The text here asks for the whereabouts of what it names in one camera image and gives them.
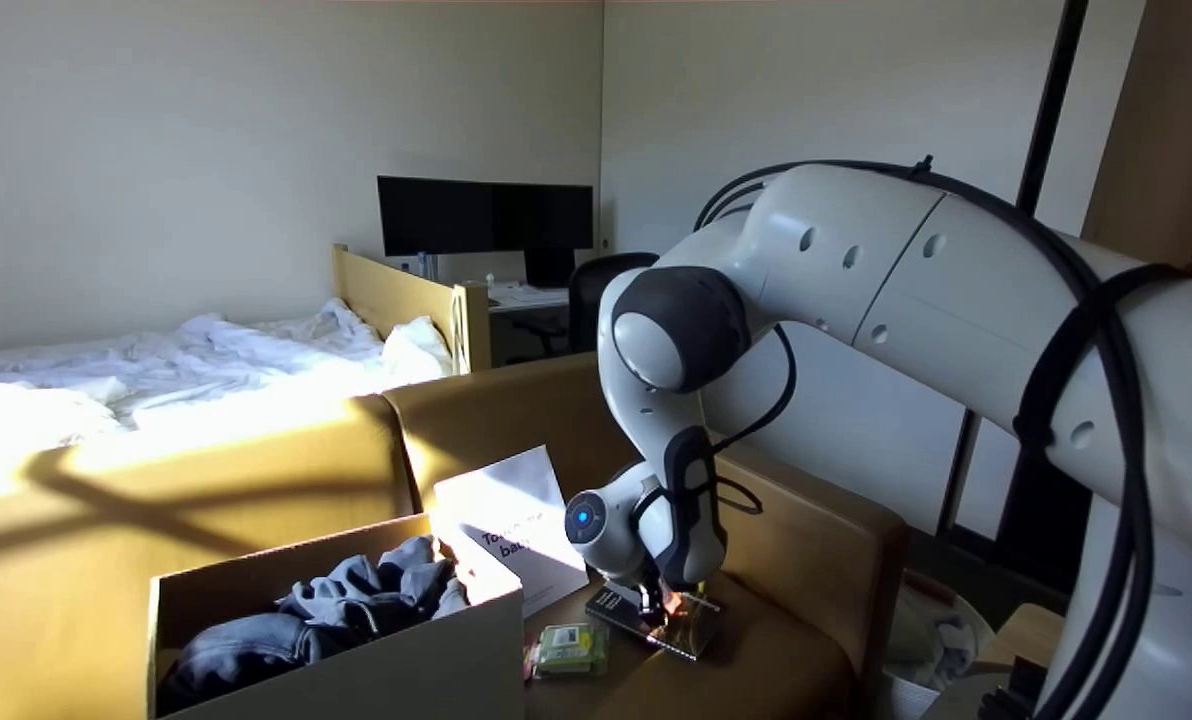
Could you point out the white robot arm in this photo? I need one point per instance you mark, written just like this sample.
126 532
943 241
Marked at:
1083 355

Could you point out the dark clothes in box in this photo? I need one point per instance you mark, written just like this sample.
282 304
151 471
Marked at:
355 602

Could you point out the black office chair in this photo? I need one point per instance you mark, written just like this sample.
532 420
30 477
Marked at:
586 295

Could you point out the tan leather sofa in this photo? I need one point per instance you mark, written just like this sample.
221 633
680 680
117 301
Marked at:
87 532

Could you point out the black monitor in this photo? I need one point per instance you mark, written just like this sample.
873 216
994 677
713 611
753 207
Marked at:
542 220

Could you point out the black Bloomberg spiral notebook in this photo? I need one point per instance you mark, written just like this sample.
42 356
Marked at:
631 612

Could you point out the wooden desk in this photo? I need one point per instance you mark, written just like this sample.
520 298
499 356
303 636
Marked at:
527 323

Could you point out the white cardboard box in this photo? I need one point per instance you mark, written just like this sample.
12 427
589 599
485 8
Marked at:
502 525

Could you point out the bed with white bedding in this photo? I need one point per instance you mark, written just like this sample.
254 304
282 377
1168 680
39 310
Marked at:
377 329

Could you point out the green white packet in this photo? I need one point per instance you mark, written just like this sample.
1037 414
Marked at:
567 649

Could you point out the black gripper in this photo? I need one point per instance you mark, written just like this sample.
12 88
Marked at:
649 592

